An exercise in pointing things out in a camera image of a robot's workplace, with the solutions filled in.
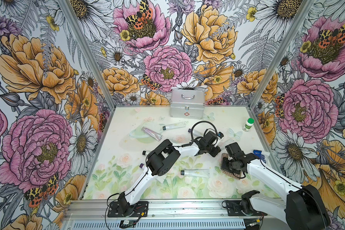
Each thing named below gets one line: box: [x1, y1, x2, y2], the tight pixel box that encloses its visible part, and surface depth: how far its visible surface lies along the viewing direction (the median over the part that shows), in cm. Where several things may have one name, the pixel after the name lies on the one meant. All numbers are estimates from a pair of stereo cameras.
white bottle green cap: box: [241, 117, 255, 132], surface depth 104 cm
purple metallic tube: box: [141, 126, 164, 142], surface depth 107 cm
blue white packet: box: [253, 149, 266, 164], surface depth 95 cm
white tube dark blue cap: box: [180, 168, 211, 178], surface depth 87 cm
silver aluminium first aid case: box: [170, 88, 207, 120], surface depth 111 cm
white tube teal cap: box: [162, 121, 186, 131], surface depth 111 cm
